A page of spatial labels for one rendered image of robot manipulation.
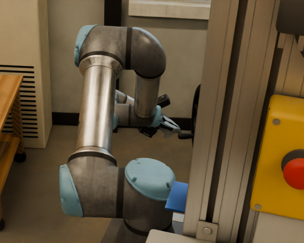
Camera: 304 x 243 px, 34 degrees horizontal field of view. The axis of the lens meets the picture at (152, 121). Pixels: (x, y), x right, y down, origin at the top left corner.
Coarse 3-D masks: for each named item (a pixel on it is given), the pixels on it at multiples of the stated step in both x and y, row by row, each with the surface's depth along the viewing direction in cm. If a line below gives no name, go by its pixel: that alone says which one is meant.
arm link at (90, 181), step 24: (96, 48) 130; (120, 48) 132; (96, 72) 128; (120, 72) 134; (96, 96) 124; (96, 120) 121; (96, 144) 117; (72, 168) 113; (96, 168) 113; (72, 192) 110; (96, 192) 110; (96, 216) 113
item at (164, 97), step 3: (162, 96) 182; (165, 96) 182; (159, 99) 182; (162, 99) 181; (165, 99) 181; (168, 99) 181; (159, 102) 181; (162, 102) 181; (165, 102) 181; (168, 102) 181; (159, 105) 181; (162, 105) 181; (165, 105) 182
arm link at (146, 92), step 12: (132, 36) 133; (144, 36) 134; (132, 48) 132; (144, 48) 133; (156, 48) 136; (132, 60) 134; (144, 60) 134; (156, 60) 137; (144, 72) 140; (156, 72) 141; (144, 84) 148; (156, 84) 150; (144, 96) 154; (156, 96) 157; (132, 108) 170; (144, 108) 161; (156, 108) 170; (132, 120) 170; (144, 120) 168; (156, 120) 170
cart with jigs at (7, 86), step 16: (0, 80) 261; (16, 80) 262; (0, 96) 246; (16, 96) 266; (0, 112) 233; (16, 112) 271; (0, 128) 221; (16, 128) 276; (0, 144) 269; (16, 144) 273; (0, 160) 257; (16, 160) 288; (0, 176) 248; (0, 192) 239; (0, 208) 235; (0, 224) 238
